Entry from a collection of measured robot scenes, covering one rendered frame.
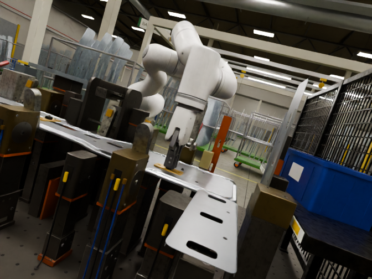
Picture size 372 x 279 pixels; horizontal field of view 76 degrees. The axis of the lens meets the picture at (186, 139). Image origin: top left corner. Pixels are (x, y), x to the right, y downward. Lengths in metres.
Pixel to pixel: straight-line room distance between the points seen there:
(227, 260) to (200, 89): 0.42
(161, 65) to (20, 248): 0.78
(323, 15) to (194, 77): 12.19
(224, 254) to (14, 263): 0.54
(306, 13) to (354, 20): 1.84
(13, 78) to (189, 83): 0.81
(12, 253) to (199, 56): 0.69
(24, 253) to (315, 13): 12.56
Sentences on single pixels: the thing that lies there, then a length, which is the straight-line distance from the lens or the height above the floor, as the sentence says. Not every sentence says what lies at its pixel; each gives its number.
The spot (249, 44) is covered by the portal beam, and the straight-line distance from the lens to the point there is 6.97.
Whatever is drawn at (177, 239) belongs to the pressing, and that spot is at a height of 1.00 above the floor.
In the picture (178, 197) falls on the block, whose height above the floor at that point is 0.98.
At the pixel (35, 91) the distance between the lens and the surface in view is 0.78.
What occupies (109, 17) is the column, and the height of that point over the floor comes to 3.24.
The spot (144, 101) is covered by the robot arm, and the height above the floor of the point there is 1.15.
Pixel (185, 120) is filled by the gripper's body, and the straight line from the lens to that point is 0.62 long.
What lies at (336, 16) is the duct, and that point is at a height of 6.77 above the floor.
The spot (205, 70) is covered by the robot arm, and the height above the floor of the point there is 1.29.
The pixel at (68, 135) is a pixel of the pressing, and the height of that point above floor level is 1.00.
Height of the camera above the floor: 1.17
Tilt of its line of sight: 6 degrees down
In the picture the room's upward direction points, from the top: 18 degrees clockwise
